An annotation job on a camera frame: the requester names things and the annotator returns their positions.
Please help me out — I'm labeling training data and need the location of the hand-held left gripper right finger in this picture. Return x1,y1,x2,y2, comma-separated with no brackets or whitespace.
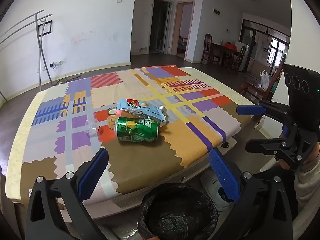
209,148,293,240

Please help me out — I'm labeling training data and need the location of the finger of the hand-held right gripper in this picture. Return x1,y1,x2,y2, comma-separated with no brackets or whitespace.
245,137,290,159
236,101,293,124

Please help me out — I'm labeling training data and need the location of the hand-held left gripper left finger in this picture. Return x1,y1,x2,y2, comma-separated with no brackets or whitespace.
25,147,110,240

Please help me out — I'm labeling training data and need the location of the clear plastic cup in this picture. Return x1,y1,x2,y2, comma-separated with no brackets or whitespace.
85,119,100,138

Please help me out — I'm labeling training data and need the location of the crushed green drink can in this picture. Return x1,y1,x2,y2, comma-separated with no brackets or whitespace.
114,116,159,143

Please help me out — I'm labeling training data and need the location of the bin with black bag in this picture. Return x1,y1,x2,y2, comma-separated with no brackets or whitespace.
137,183,219,240

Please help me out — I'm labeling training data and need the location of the blue snack bag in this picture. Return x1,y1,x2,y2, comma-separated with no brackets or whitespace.
117,98,168,127

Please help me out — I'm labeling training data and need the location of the person's right forearm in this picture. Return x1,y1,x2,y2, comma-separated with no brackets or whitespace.
294,142,320,210

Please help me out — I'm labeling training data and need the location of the white shoe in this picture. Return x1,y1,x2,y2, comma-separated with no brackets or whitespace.
200,171,232,212

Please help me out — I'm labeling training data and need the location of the brown wooden armchair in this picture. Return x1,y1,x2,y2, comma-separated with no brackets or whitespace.
240,54,287,103

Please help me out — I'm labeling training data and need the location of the white plastic bag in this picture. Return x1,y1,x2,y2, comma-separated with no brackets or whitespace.
259,70,270,90

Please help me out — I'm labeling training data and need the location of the dark wooden dining chair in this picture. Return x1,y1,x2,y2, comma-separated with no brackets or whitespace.
201,34,220,65
229,46,247,75

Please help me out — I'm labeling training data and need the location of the white appliance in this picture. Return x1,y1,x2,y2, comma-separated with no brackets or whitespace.
236,41,250,72

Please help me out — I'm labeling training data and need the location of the colourful patchwork tablecloth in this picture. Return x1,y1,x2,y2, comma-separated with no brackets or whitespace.
22,66,252,205

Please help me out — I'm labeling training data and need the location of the dark wooden dining table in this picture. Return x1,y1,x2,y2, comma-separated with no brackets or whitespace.
212,42,240,68

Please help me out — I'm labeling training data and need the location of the black framed glass partition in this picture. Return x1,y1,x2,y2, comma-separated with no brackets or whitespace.
240,19,292,65

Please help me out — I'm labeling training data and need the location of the grey metal clothes rack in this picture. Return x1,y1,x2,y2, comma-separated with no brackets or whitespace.
0,9,53,100

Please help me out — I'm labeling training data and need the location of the dark glass door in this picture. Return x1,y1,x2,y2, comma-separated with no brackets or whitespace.
150,0,173,55

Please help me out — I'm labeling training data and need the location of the wooden door frame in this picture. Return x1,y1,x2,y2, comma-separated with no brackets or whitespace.
172,0,195,61

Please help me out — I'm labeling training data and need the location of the black wall mount frame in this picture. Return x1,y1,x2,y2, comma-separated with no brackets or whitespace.
37,20,53,36

